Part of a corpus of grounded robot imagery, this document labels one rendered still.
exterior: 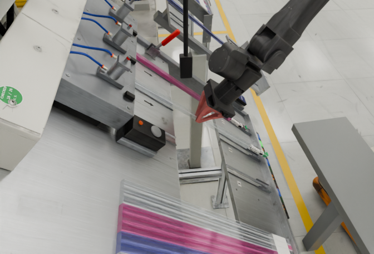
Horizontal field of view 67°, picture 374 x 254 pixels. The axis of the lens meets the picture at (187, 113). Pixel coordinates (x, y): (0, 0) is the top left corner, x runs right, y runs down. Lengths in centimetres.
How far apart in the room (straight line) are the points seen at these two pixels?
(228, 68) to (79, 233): 40
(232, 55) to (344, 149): 77
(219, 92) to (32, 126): 45
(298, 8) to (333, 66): 219
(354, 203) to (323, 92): 147
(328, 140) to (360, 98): 133
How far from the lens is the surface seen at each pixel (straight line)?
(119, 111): 49
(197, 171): 139
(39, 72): 41
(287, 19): 65
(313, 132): 127
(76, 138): 48
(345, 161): 122
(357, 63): 296
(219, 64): 61
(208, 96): 70
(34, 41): 45
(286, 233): 85
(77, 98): 48
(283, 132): 206
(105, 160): 49
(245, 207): 74
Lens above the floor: 148
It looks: 45 degrees down
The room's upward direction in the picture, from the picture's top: straight up
